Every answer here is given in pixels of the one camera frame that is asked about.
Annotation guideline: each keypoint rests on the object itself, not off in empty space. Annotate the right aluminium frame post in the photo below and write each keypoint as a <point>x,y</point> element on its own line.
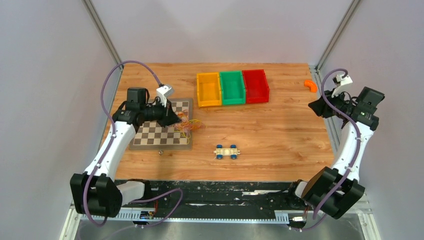
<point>351,10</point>

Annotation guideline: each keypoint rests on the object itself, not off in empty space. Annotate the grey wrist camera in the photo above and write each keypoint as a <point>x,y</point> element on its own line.
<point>163,92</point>
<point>342,84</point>

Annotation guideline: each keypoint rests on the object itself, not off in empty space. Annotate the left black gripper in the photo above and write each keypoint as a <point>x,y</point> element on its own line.
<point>169,117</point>

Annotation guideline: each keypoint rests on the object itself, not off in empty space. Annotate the yellow plastic bin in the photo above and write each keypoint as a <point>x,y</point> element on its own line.
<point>209,92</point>

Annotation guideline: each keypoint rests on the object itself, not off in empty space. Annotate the orange curved plastic piece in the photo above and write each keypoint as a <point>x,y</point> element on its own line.
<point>311,85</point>

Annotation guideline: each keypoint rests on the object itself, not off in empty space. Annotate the wooden chessboard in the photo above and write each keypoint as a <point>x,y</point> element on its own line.
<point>151,136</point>

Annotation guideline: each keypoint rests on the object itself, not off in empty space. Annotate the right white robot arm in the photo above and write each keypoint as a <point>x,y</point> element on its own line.
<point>335,189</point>

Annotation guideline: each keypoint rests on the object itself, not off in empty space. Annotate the green plastic bin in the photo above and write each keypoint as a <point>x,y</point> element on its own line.
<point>232,88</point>

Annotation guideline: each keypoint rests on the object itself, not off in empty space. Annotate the wooden toy car blue wheels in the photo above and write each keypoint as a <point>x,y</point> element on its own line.
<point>231,152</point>

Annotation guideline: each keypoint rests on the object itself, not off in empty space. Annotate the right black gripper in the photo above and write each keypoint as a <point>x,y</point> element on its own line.
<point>320,107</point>

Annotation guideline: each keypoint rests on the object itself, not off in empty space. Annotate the slotted grey cable duct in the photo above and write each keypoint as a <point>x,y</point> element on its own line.
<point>207,214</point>

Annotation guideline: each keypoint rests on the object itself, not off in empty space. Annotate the left aluminium frame post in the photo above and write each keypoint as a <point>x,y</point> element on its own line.
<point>95,17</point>

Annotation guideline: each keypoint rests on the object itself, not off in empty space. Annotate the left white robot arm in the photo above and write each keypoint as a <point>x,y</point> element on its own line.
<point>94,191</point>

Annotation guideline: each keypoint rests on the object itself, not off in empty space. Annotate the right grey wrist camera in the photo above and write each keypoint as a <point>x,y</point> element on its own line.
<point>342,84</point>

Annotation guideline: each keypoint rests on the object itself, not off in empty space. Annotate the aluminium frame post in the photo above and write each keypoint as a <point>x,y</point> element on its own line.
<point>351,10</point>
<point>95,17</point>

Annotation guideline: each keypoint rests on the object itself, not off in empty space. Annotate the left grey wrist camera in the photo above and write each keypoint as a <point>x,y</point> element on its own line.
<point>163,92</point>

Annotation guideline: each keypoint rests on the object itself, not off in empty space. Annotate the red plastic bin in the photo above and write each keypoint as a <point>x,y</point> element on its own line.
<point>256,86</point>

